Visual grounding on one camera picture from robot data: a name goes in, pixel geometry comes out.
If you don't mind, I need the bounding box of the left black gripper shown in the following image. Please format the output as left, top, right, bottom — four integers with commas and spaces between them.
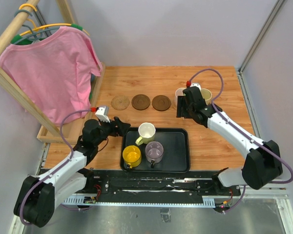
94, 116, 131, 146

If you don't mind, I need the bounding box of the pink mug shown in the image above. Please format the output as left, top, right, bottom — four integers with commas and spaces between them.
173, 88, 185, 109

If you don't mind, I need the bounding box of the brown wooden coaster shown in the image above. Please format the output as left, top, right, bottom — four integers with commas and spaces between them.
131, 94, 150, 111
152, 95, 171, 111

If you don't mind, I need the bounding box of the woven rattan coaster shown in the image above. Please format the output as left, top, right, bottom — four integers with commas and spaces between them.
111, 95, 130, 110

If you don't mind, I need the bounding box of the white mug green handle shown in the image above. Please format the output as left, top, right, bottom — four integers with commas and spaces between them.
135, 122, 156, 146

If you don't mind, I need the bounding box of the cream mug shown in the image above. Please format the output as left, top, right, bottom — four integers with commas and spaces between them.
201, 88, 212, 105

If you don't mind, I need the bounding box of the yellow mug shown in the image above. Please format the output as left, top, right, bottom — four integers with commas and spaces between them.
122, 145, 142, 170

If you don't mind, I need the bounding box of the purple mug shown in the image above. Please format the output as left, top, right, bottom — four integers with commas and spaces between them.
145, 141, 164, 168

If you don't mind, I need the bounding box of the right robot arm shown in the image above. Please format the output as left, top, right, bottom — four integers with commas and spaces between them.
177, 87, 283, 195

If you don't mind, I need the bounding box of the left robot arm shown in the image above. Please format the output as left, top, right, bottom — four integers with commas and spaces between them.
14, 117, 131, 227

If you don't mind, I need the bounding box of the black plastic tray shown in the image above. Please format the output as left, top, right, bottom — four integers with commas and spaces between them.
120, 128, 190, 173

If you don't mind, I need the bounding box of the pink t-shirt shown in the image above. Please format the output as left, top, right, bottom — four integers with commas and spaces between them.
0, 26, 102, 126

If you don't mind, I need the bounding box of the grey clothes hanger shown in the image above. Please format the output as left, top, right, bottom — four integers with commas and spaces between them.
10, 3, 60, 45

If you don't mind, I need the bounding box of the yellow green clothes hanger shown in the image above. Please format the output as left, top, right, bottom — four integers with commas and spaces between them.
10, 0, 90, 45

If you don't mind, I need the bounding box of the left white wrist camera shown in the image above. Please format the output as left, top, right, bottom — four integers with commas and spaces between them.
90, 105, 110, 123

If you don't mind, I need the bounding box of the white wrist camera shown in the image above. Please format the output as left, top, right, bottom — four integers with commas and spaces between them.
186, 80, 201, 90
90, 105, 110, 123

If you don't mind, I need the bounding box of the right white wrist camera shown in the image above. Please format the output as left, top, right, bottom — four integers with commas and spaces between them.
186, 80, 201, 90

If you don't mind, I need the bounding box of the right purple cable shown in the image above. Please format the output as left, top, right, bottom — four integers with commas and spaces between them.
188, 68, 293, 215

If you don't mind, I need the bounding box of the purple cable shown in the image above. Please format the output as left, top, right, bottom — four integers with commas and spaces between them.
188, 68, 293, 215
19, 108, 95, 225

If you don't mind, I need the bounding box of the aluminium frame post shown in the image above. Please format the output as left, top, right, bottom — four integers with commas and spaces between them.
238, 0, 288, 73

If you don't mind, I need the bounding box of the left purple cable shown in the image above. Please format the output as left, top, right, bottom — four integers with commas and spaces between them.
19, 108, 95, 225

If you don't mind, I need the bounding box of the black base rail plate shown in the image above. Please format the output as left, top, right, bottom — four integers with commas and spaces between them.
66, 169, 242, 205

